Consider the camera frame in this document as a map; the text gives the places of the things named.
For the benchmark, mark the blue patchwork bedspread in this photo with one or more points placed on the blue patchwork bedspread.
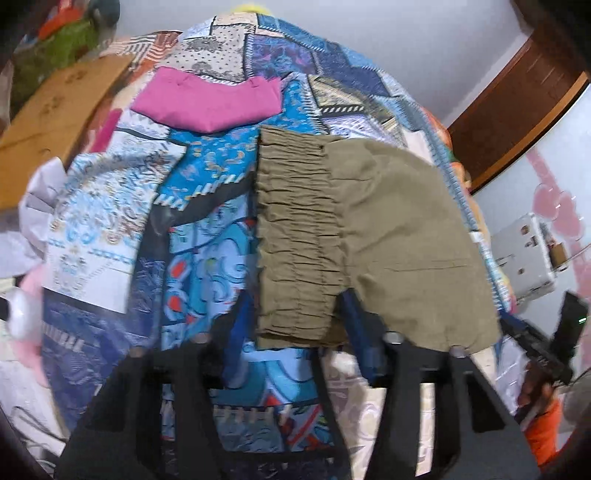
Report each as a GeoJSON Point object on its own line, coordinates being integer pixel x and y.
{"type": "Point", "coordinates": [154, 238]}

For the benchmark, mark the yellow ring pillow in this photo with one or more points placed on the yellow ring pillow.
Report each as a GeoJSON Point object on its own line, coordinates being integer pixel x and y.
{"type": "Point", "coordinates": [252, 8]}

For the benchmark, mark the folded pink garment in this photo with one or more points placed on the folded pink garment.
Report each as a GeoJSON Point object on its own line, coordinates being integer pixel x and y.
{"type": "Point", "coordinates": [184, 101]}

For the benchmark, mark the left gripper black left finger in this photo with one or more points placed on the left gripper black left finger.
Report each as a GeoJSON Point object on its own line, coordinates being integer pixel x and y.
{"type": "Point", "coordinates": [119, 435]}

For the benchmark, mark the olive green pants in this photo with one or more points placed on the olive green pants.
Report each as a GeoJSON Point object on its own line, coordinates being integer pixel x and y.
{"type": "Point", "coordinates": [336, 214]}

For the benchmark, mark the wooden door frame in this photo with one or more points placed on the wooden door frame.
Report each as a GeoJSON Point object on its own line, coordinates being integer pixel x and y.
{"type": "Point", "coordinates": [530, 94]}

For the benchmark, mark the green storage bag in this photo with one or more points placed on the green storage bag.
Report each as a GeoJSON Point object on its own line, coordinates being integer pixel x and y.
{"type": "Point", "coordinates": [34, 65]}

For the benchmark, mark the white wall socket box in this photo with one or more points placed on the white wall socket box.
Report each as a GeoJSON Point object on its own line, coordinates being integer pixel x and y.
{"type": "Point", "coordinates": [522, 251]}

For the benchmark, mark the operator hand orange sleeve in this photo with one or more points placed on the operator hand orange sleeve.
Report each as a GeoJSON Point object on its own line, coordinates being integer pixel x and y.
{"type": "Point", "coordinates": [534, 391]}

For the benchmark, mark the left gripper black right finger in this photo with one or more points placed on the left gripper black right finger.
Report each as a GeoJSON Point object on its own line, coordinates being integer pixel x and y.
{"type": "Point", "coordinates": [475, 436]}

